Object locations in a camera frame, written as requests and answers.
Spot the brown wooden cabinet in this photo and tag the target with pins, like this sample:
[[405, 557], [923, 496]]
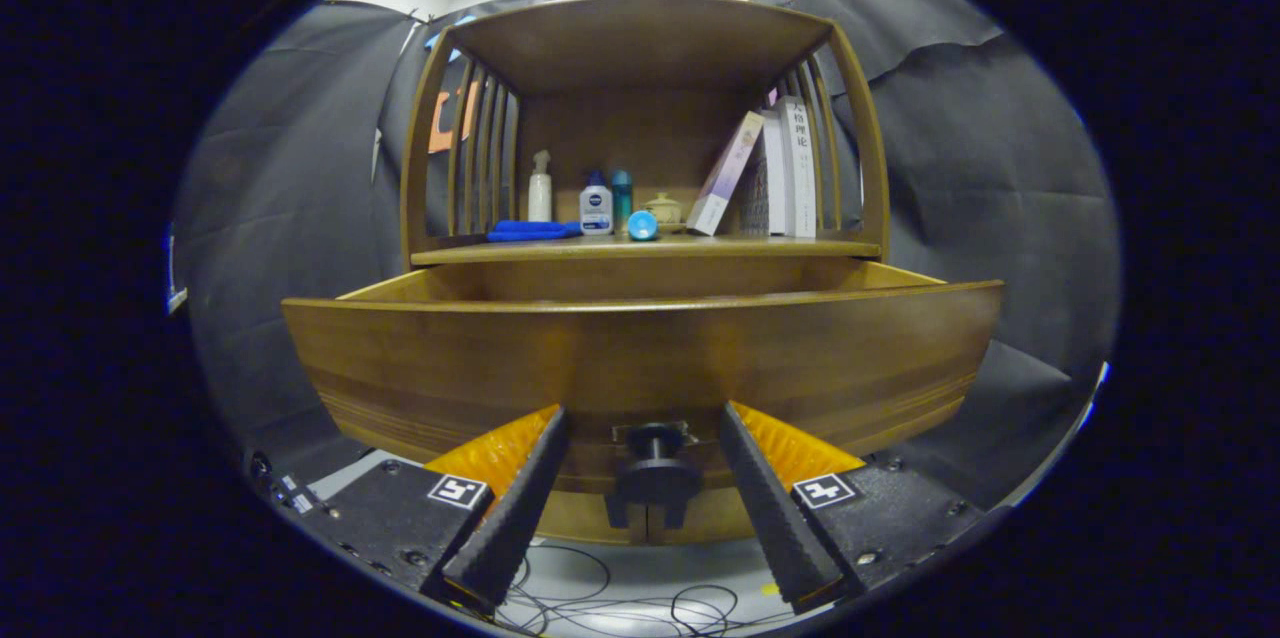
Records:
[[640, 128]]

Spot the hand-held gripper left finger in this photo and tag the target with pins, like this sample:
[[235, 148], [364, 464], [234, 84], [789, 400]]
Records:
[[515, 518]]

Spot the black backdrop cloth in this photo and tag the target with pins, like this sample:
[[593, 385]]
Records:
[[1000, 218]]

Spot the blue white tube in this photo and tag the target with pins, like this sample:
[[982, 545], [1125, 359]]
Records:
[[642, 226]]

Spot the beige lidded teacup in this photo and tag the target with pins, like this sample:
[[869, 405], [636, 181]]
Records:
[[665, 210]]

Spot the wooden drawer with black knob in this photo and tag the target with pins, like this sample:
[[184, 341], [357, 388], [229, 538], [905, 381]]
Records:
[[640, 358]]

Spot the purple white book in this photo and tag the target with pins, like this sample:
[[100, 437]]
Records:
[[725, 173]]

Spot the black power strip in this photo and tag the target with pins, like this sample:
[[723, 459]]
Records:
[[285, 490]]

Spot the white pump bottle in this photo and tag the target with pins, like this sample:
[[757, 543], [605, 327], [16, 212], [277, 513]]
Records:
[[540, 198]]

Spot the teal cylindrical bottle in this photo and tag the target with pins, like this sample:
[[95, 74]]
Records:
[[621, 193]]

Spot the wooden cabinet door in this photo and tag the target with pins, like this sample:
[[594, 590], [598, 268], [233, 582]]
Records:
[[575, 518], [720, 516]]

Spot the blue folded cloth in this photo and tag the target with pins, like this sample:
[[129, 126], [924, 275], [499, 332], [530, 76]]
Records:
[[530, 231]]

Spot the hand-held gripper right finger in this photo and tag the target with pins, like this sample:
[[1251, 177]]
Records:
[[780, 518]]

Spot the white lotion bottle blue cap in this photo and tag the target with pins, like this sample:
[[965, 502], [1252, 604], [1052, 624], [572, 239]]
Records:
[[596, 213]]

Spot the wooden countertop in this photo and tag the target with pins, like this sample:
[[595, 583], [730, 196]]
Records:
[[700, 246]]

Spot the dark patterned cover book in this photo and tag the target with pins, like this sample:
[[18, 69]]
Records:
[[770, 178]]

